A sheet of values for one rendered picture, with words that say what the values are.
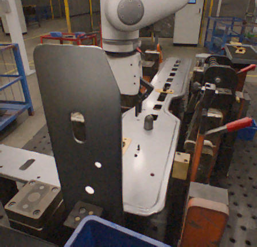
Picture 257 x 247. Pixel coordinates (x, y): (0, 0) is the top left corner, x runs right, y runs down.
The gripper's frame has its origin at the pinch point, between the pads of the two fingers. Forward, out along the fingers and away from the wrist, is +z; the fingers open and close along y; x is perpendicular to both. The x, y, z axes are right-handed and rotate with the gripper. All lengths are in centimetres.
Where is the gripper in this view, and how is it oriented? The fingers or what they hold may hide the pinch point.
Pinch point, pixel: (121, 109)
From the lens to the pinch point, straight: 57.5
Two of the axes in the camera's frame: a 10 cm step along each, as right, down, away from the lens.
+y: -9.5, -1.5, 2.7
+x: -3.0, 4.5, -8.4
